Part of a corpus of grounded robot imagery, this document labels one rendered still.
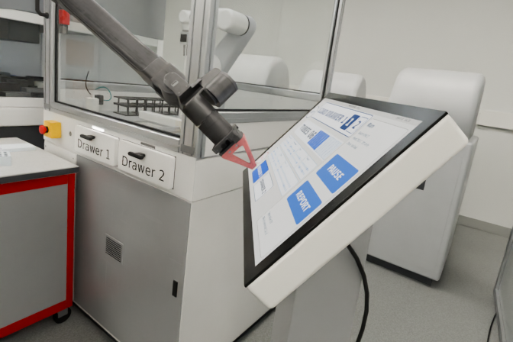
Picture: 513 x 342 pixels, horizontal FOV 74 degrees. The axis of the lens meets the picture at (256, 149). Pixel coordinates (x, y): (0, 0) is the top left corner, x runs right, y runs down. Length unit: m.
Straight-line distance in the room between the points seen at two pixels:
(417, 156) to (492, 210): 3.77
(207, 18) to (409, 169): 0.78
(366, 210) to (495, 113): 3.62
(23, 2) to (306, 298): 1.98
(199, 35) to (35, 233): 1.05
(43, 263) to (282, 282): 1.40
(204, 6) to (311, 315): 0.84
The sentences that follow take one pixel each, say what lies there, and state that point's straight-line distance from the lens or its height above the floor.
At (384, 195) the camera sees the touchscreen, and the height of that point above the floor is 1.10.
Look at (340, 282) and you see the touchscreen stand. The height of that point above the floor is 0.87.
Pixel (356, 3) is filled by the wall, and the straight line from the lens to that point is 4.39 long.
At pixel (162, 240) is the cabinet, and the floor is 0.62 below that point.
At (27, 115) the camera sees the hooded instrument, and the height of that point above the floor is 0.86.
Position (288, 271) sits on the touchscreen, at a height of 0.99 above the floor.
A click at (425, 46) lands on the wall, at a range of 4.13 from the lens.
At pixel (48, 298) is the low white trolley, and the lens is 1.83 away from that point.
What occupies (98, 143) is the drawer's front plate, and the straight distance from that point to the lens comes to 1.48.
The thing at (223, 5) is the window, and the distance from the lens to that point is 1.13.
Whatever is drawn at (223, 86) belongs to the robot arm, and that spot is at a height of 1.18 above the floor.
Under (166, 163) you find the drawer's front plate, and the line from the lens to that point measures 1.15.
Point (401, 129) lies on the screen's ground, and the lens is 0.46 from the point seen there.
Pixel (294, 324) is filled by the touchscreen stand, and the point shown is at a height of 0.78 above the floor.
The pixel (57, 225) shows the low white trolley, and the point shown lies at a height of 0.51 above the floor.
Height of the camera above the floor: 1.21
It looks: 11 degrees down
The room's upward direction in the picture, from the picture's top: 7 degrees clockwise
